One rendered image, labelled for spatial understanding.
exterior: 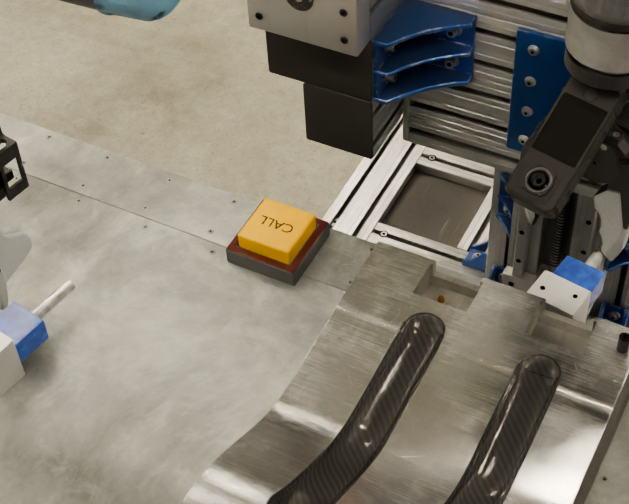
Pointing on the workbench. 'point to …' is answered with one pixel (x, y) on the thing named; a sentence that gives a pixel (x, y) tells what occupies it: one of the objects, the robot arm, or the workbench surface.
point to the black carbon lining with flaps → (334, 482)
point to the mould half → (432, 398)
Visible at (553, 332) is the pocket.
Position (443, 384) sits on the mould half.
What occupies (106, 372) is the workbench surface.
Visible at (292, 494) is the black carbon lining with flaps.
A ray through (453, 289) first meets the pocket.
